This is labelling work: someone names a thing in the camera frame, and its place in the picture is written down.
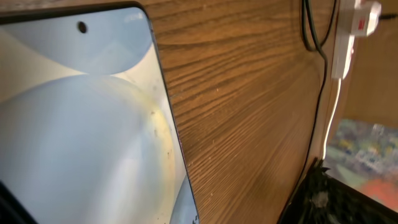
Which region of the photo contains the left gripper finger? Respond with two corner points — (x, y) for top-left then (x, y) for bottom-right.
(278, 159), (397, 224)

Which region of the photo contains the black USB charging cable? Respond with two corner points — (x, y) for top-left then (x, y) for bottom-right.
(276, 0), (398, 224)

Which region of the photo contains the Galaxy smartphone blue screen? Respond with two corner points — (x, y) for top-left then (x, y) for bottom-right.
(1, 1), (200, 224)

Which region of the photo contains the white charger adapter plug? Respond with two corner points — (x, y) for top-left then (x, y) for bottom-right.
(351, 1), (382, 37)

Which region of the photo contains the white power strip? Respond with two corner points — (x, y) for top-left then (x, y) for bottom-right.
(331, 0), (357, 80)

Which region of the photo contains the white power strip cord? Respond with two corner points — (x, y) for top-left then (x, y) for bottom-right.
(322, 78), (342, 160)

